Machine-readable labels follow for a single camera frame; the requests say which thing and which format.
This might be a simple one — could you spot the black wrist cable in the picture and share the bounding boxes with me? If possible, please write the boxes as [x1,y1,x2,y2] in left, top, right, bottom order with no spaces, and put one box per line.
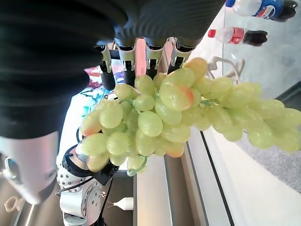
[55,175,95,196]

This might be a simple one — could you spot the beige ring shaped object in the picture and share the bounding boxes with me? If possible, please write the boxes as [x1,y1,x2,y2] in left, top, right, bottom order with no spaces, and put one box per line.
[4,197,20,213]

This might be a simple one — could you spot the green grape bunch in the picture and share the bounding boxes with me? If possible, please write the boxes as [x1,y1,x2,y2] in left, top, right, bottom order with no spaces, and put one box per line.
[79,57,301,178]

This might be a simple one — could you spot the blue label cola bottle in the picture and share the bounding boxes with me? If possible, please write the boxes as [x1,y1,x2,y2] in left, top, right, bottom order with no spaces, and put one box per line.
[225,0,298,23]

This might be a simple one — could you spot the red label cola bottle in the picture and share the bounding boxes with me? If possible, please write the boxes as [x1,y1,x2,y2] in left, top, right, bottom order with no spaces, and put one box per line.
[208,27,269,47]

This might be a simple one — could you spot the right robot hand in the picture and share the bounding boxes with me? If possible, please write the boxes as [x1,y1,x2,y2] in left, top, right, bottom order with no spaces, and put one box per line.
[0,0,226,204]

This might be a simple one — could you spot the colourful printed cloth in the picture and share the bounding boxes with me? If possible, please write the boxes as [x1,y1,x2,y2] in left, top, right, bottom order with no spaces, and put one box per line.
[79,65,126,115]

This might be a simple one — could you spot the dark grey panel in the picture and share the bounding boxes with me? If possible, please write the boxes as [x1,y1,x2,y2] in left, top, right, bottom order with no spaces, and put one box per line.
[274,81,301,107]

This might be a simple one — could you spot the white cone shaped object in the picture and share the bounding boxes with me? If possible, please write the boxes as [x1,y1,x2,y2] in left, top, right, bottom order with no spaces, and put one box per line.
[112,197,135,211]

